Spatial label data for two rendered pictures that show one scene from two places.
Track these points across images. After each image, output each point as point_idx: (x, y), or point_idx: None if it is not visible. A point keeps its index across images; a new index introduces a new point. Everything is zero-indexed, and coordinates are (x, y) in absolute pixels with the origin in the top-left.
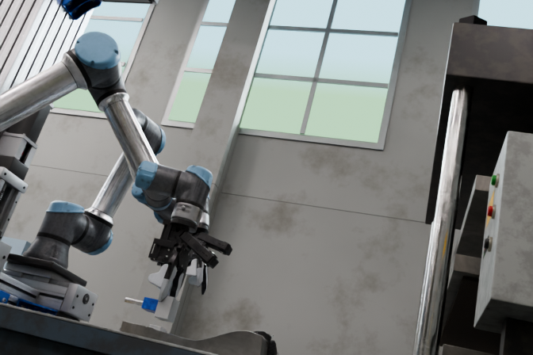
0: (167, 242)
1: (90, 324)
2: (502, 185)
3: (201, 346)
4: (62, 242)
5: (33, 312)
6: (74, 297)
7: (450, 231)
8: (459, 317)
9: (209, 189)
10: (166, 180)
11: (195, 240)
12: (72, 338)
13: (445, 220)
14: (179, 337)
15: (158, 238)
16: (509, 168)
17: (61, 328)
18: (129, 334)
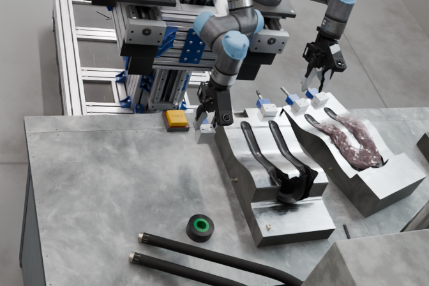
0: (203, 91)
1: (34, 192)
2: (304, 280)
3: (235, 162)
4: None
5: (30, 165)
6: (255, 42)
7: (427, 225)
8: None
9: (238, 60)
10: (205, 41)
11: (216, 101)
12: (32, 192)
13: (426, 211)
14: (230, 146)
15: (202, 83)
16: (315, 274)
17: (32, 182)
18: (36, 212)
